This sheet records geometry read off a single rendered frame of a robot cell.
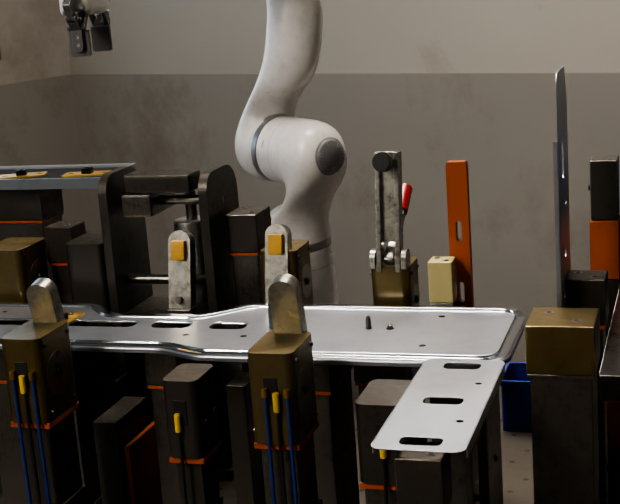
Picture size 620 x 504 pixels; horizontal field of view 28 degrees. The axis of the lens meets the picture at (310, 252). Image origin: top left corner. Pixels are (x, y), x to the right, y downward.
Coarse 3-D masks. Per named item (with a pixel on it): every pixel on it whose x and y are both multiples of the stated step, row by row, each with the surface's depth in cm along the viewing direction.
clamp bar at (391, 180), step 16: (384, 160) 177; (400, 160) 180; (384, 176) 181; (400, 176) 180; (384, 192) 181; (400, 192) 180; (384, 208) 181; (400, 208) 180; (384, 224) 181; (400, 224) 180; (384, 240) 181; (400, 240) 180
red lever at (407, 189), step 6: (402, 186) 190; (408, 186) 190; (402, 192) 189; (408, 192) 189; (402, 198) 188; (408, 198) 189; (402, 204) 187; (408, 204) 188; (390, 246) 182; (390, 252) 181; (384, 258) 181; (390, 258) 181; (390, 264) 181
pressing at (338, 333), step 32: (96, 320) 184; (128, 320) 182; (160, 320) 181; (192, 320) 180; (224, 320) 179; (256, 320) 178; (320, 320) 175; (352, 320) 174; (384, 320) 173; (416, 320) 172; (448, 320) 171; (480, 320) 170; (512, 320) 169; (128, 352) 171; (160, 352) 169; (192, 352) 166; (224, 352) 165; (320, 352) 161; (352, 352) 160; (384, 352) 159; (416, 352) 158; (448, 352) 157; (480, 352) 156; (512, 352) 158
